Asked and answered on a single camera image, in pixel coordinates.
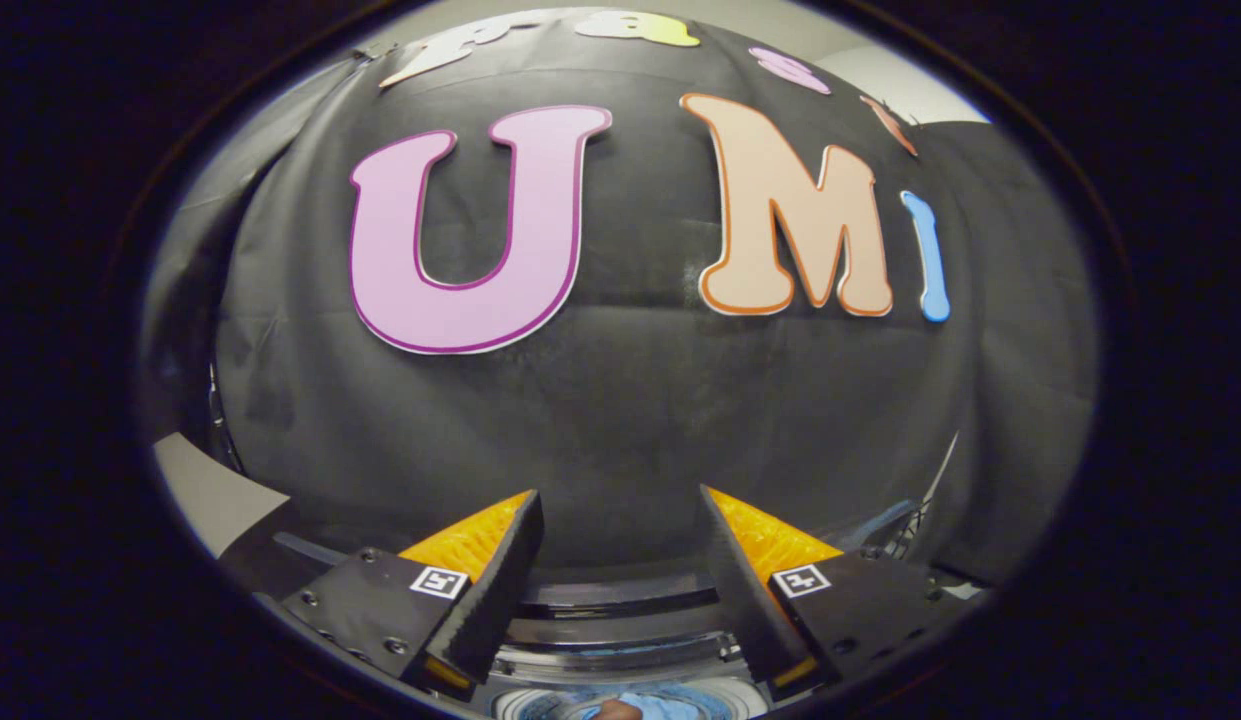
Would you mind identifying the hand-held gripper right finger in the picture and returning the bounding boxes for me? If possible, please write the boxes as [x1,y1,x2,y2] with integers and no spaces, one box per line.
[698,485,981,701]

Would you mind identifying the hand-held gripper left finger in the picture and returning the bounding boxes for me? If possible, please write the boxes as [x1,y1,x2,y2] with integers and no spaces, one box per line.
[252,489,546,701]

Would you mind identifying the grey washing machine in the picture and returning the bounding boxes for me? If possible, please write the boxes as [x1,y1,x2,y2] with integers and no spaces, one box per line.
[480,600,781,720]

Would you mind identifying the light blue shirt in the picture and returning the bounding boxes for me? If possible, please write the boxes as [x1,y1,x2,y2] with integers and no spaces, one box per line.
[555,690,731,720]

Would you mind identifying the black backdrop cloth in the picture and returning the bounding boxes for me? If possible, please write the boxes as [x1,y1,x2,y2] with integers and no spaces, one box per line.
[140,10,1099,586]

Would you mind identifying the black and white cabinet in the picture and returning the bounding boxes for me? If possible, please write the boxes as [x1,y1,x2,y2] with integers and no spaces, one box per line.
[152,432,291,561]

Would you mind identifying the black metal stand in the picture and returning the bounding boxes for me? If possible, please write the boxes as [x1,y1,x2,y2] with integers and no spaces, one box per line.
[208,365,243,471]

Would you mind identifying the hanging black cables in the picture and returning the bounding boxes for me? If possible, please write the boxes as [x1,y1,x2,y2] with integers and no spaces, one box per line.
[880,495,936,566]

